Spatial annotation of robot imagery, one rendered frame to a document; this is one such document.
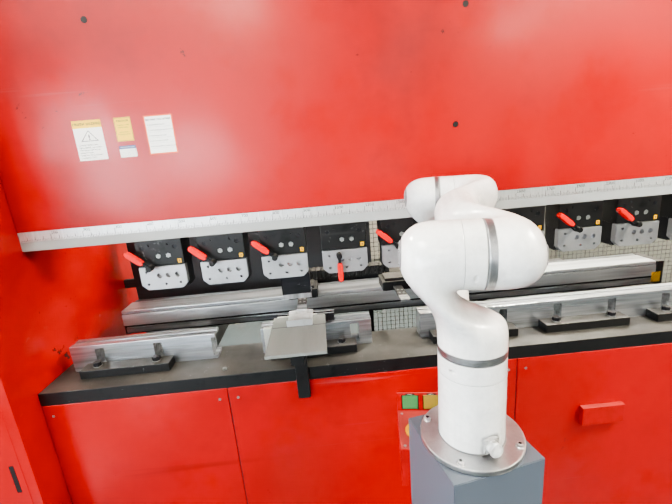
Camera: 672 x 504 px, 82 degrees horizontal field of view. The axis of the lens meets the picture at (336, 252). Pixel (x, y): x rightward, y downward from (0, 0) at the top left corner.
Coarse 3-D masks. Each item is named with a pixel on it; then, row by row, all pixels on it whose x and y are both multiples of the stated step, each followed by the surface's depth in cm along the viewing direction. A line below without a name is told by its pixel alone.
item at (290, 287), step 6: (300, 276) 133; (306, 276) 133; (282, 282) 133; (288, 282) 133; (294, 282) 133; (300, 282) 133; (306, 282) 133; (282, 288) 133; (288, 288) 133; (294, 288) 134; (300, 288) 134; (306, 288) 134; (288, 294) 134; (294, 294) 135; (300, 294) 135; (306, 294) 135
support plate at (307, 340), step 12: (276, 324) 130; (324, 324) 127; (276, 336) 121; (288, 336) 121; (300, 336) 120; (312, 336) 119; (324, 336) 119; (276, 348) 114; (288, 348) 113; (300, 348) 113; (312, 348) 112; (324, 348) 112
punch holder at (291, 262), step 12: (288, 228) 125; (300, 228) 125; (264, 240) 125; (276, 240) 126; (288, 240) 126; (300, 240) 126; (276, 252) 127; (288, 252) 127; (300, 252) 127; (264, 264) 127; (276, 264) 127; (288, 264) 129; (300, 264) 128; (276, 276) 128; (288, 276) 129
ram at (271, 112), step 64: (0, 0) 105; (64, 0) 106; (128, 0) 107; (192, 0) 108; (256, 0) 108; (320, 0) 109; (384, 0) 110; (448, 0) 111; (512, 0) 112; (576, 0) 113; (640, 0) 113; (0, 64) 109; (64, 64) 110; (128, 64) 111; (192, 64) 112; (256, 64) 112; (320, 64) 113; (384, 64) 114; (448, 64) 115; (512, 64) 116; (576, 64) 117; (640, 64) 118; (0, 128) 113; (64, 128) 114; (192, 128) 116; (256, 128) 117; (320, 128) 118; (384, 128) 119; (448, 128) 120; (512, 128) 121; (576, 128) 122; (640, 128) 123; (64, 192) 119; (128, 192) 120; (192, 192) 121; (256, 192) 122; (320, 192) 123; (384, 192) 124; (640, 192) 128
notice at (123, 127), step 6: (114, 120) 114; (120, 120) 114; (126, 120) 114; (114, 126) 115; (120, 126) 115; (126, 126) 115; (120, 132) 115; (126, 132) 115; (132, 132) 115; (120, 138) 116; (126, 138) 116; (132, 138) 116
